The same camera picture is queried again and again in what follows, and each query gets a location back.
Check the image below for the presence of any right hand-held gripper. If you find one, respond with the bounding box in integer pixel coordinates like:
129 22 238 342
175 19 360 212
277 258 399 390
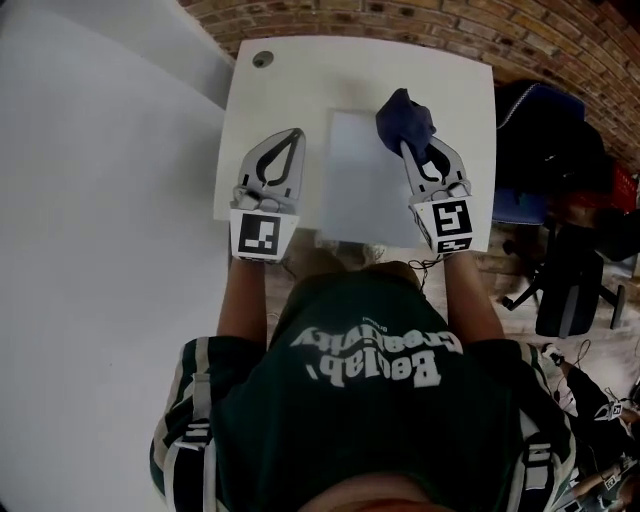
398 135 476 256

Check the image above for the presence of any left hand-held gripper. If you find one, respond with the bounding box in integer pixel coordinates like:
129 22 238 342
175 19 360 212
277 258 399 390
228 128 308 265

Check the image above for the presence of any dark blue cloth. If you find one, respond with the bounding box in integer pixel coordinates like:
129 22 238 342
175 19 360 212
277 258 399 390
374 88 439 166

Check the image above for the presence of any white rectangular sheet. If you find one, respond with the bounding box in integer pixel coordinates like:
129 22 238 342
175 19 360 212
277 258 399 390
319 108 426 250

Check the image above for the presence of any person's right forearm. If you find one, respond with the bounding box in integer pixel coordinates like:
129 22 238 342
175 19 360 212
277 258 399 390
439 252 506 346

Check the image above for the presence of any person's left forearm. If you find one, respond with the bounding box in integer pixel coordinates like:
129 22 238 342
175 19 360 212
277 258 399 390
215 254 269 346

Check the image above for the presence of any black bag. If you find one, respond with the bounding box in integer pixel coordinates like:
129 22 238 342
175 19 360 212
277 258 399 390
504 117 616 196

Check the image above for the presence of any black office chair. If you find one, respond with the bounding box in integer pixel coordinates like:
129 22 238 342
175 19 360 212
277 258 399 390
502 219 626 339

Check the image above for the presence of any red box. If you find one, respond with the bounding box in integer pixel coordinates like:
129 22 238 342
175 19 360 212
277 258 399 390
612 162 640 211

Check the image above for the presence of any person's green shirt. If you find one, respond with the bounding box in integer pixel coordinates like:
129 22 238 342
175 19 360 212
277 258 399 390
149 269 576 512

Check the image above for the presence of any person's face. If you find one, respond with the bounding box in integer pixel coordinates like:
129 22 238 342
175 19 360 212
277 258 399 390
309 474 451 512

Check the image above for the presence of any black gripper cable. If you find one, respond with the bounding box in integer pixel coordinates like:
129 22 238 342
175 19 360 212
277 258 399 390
407 253 442 292

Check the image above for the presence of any grey shoulder strap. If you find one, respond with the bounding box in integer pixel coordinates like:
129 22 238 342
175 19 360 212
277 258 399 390
519 409 556 494
182 372 214 451

